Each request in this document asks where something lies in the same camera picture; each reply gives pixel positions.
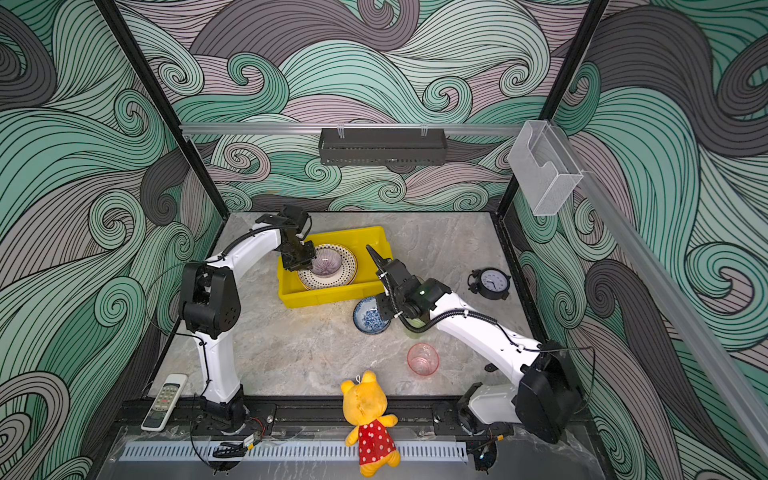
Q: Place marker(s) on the black alarm clock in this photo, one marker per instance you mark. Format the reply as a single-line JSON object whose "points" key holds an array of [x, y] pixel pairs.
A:
{"points": [[490, 283]]}

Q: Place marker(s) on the yellow plush bear red dress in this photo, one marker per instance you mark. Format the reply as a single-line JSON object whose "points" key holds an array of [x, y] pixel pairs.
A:
{"points": [[364, 407]]}

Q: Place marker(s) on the purple striped bowl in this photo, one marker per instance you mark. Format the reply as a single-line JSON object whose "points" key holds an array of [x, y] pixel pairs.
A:
{"points": [[327, 262]]}

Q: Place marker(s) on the clear acrylic wall holder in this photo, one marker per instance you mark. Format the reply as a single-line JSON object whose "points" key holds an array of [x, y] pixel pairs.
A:
{"points": [[544, 163]]}

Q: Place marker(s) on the black wall shelf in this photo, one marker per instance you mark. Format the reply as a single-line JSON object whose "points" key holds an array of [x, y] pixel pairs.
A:
{"points": [[382, 146]]}

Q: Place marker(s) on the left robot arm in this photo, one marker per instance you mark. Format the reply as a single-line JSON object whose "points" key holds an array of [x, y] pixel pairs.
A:
{"points": [[210, 305]]}

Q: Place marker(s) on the green plastic cup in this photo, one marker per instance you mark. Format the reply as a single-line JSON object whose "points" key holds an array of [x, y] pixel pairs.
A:
{"points": [[415, 331]]}

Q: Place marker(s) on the white slotted cable duct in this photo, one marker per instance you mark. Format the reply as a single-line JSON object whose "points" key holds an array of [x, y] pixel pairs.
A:
{"points": [[298, 451]]}

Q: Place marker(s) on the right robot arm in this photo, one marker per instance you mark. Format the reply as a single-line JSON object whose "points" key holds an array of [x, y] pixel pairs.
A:
{"points": [[543, 391]]}

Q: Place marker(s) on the pink plastic cup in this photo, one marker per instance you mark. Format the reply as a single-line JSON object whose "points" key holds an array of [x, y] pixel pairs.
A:
{"points": [[423, 359]]}

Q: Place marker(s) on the blue floral bowl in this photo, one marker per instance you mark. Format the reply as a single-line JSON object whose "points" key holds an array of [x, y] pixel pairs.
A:
{"points": [[367, 319]]}

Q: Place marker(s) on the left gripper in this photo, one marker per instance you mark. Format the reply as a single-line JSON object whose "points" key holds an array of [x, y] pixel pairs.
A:
{"points": [[305, 263]]}

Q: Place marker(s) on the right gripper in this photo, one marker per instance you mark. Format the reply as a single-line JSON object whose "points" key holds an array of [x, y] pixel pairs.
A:
{"points": [[382, 300]]}

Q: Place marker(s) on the white remote control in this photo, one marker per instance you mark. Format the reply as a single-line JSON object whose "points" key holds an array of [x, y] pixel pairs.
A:
{"points": [[164, 403]]}

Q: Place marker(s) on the dotted plate yellow rim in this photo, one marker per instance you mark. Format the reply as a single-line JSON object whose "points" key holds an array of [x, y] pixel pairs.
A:
{"points": [[343, 277]]}

